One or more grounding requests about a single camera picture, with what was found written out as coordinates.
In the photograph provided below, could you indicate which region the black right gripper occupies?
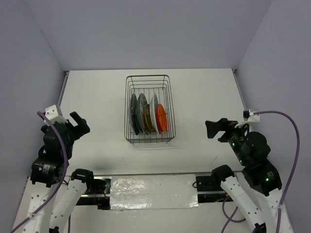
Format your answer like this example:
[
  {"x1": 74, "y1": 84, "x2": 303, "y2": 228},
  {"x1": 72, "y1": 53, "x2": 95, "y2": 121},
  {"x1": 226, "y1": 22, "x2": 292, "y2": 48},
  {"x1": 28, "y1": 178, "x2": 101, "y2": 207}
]
[{"x1": 204, "y1": 116, "x2": 252, "y2": 164}]

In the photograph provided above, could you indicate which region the orange plastic plate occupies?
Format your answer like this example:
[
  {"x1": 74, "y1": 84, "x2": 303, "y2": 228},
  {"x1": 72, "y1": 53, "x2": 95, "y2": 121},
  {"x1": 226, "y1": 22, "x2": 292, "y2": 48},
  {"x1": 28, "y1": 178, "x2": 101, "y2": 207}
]
[{"x1": 156, "y1": 104, "x2": 168, "y2": 133}]

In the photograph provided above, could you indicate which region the dark teal glazed plate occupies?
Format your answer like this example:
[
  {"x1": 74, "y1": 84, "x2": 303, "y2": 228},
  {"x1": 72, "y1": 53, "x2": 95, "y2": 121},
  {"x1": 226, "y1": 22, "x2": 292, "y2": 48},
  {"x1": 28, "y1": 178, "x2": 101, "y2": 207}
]
[{"x1": 128, "y1": 93, "x2": 139, "y2": 135}]

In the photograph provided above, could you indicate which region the white blue floral plate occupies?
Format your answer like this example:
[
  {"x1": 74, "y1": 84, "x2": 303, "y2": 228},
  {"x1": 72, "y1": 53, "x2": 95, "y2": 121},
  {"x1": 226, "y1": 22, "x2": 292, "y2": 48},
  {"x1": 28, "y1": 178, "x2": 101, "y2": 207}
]
[{"x1": 137, "y1": 93, "x2": 150, "y2": 135}]

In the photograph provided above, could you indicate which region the yellow brown patterned plate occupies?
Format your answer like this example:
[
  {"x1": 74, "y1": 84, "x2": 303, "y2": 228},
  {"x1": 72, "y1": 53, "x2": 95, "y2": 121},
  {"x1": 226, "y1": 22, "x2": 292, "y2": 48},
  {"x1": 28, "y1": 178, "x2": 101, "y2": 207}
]
[{"x1": 145, "y1": 104, "x2": 156, "y2": 132}]

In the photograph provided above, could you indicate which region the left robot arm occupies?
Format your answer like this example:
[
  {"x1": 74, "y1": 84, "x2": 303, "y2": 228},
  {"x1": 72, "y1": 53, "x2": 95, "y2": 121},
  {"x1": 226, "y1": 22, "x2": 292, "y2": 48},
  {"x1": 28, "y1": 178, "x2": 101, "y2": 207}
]
[{"x1": 12, "y1": 106, "x2": 95, "y2": 233}]

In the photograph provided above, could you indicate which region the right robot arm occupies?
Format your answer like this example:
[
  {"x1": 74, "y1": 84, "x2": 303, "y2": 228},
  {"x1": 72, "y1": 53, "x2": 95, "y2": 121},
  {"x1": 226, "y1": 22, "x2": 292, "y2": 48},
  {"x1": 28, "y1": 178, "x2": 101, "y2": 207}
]
[{"x1": 205, "y1": 118, "x2": 294, "y2": 233}]

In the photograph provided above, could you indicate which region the silver foil tape patch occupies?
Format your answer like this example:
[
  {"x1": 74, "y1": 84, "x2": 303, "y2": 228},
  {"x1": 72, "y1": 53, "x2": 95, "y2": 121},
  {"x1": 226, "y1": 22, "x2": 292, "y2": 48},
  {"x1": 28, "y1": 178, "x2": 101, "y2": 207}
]
[{"x1": 110, "y1": 174, "x2": 199, "y2": 210}]

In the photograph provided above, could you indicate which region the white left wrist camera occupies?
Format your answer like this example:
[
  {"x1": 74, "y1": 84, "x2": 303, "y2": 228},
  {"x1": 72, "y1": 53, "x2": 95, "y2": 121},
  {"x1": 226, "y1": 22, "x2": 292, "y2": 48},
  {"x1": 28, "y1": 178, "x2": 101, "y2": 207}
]
[{"x1": 45, "y1": 105, "x2": 68, "y2": 124}]

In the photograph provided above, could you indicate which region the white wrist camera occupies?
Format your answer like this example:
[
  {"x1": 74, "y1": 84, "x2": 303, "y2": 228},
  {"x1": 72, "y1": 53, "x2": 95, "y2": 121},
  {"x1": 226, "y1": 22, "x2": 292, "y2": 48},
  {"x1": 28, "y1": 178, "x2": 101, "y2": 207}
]
[
  {"x1": 45, "y1": 105, "x2": 68, "y2": 124},
  {"x1": 235, "y1": 109, "x2": 260, "y2": 128}
]

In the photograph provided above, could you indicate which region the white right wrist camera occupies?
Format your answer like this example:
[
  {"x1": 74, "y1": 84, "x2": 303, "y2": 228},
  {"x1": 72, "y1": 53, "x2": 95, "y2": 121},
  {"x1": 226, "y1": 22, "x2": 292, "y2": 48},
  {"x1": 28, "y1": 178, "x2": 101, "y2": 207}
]
[{"x1": 235, "y1": 109, "x2": 260, "y2": 128}]

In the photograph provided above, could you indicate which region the grey wire dish rack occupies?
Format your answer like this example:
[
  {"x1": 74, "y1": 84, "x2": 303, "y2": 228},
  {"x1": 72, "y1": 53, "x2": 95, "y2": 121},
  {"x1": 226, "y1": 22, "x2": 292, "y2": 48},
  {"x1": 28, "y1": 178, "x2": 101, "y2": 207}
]
[{"x1": 124, "y1": 75, "x2": 176, "y2": 144}]

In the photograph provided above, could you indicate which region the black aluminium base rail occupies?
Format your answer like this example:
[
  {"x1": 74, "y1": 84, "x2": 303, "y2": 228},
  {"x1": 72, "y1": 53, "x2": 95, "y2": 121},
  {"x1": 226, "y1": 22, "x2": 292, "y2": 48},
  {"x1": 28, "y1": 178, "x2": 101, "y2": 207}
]
[{"x1": 76, "y1": 173, "x2": 233, "y2": 210}]

